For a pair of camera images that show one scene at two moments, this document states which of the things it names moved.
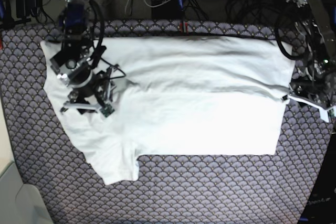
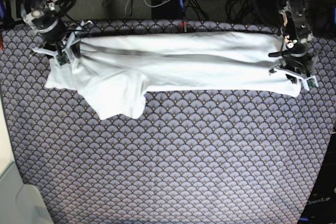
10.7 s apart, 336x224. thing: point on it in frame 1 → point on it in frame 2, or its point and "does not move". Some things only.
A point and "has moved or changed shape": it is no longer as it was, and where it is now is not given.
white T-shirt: [180, 95] has moved or changed shape
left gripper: [93, 89] → [58, 41]
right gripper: [318, 93] → [295, 61]
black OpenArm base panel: [319, 205] does not move
